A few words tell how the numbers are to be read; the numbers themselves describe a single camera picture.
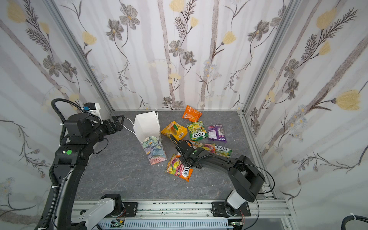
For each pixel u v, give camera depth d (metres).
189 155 0.65
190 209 0.75
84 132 0.45
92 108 0.54
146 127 0.89
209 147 0.96
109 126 0.56
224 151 0.93
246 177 0.44
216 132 1.03
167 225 0.70
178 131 1.01
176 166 0.86
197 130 1.04
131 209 0.73
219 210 0.73
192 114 1.14
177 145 0.67
